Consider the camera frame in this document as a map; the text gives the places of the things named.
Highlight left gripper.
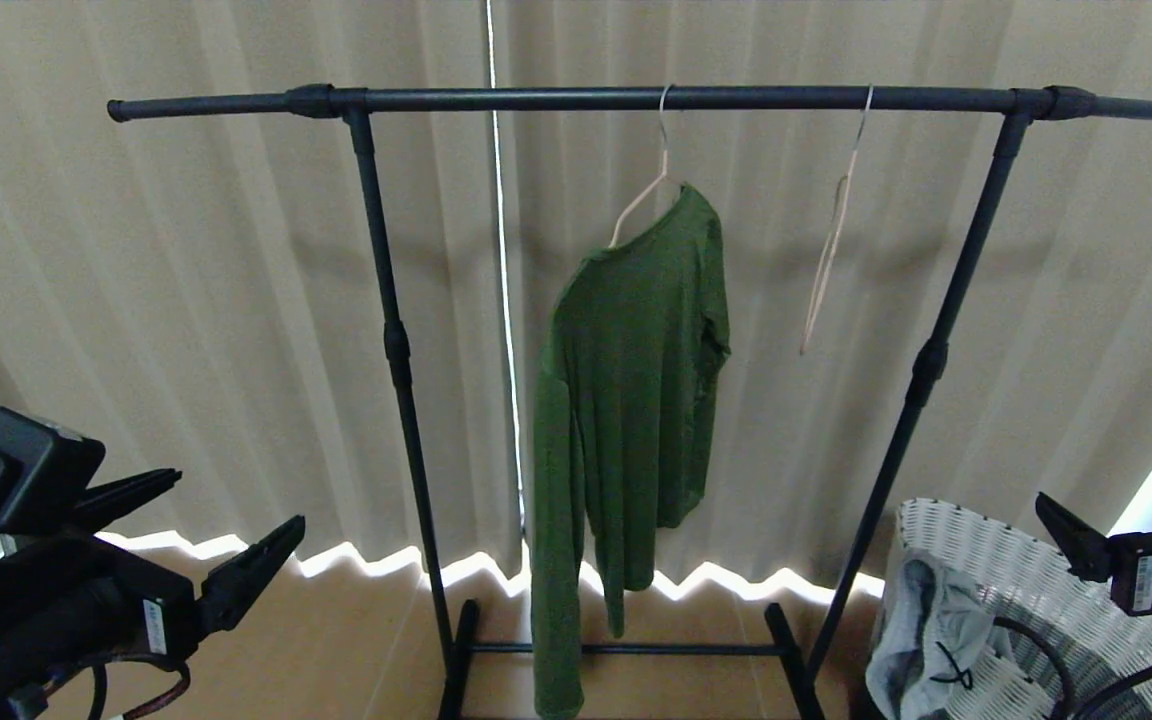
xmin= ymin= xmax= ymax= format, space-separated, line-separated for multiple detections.
xmin=36 ymin=468 xmax=306 ymax=663

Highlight pale grey shorts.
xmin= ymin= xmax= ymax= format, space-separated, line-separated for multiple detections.
xmin=866 ymin=548 xmax=1017 ymax=720

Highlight pink clothes hanger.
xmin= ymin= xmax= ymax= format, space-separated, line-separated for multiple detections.
xmin=799 ymin=85 xmax=875 ymax=356
xmin=606 ymin=85 xmax=687 ymax=251

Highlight green long-sleeved shirt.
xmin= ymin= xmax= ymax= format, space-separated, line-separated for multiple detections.
xmin=531 ymin=183 xmax=732 ymax=720

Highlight white laundry basket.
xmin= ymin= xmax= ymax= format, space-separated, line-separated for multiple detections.
xmin=871 ymin=498 xmax=1152 ymax=720

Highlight black clothes rack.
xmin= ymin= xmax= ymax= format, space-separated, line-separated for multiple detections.
xmin=106 ymin=83 xmax=1152 ymax=720

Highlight beige curtain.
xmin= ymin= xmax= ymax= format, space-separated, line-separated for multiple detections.
xmin=0 ymin=0 xmax=1152 ymax=601

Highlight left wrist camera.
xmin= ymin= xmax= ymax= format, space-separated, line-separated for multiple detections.
xmin=0 ymin=405 xmax=107 ymax=561

